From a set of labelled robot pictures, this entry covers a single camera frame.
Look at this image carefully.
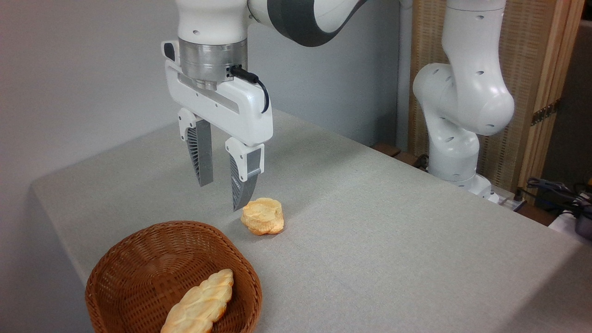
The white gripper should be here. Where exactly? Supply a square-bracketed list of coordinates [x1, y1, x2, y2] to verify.
[161, 40, 274, 212]

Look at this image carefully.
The long braided bread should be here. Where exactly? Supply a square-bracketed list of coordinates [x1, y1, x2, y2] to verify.
[160, 269, 234, 333]

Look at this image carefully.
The round bread roll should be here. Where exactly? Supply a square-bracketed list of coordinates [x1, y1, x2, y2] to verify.
[240, 197, 284, 236]

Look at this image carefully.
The brown woven wicker basket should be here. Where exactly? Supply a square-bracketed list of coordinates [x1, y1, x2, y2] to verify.
[85, 221, 263, 333]

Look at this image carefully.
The metal screen hinge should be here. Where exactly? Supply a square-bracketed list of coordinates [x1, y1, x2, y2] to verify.
[531, 99, 561, 126]

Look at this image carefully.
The wooden rattan folding screen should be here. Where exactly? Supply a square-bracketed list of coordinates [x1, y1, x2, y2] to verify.
[408, 0, 586, 190]

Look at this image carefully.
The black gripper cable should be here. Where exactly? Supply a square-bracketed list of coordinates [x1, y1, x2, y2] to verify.
[230, 65, 270, 114]

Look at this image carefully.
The black cable bundle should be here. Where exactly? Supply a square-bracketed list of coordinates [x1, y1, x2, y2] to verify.
[526, 178, 592, 218]

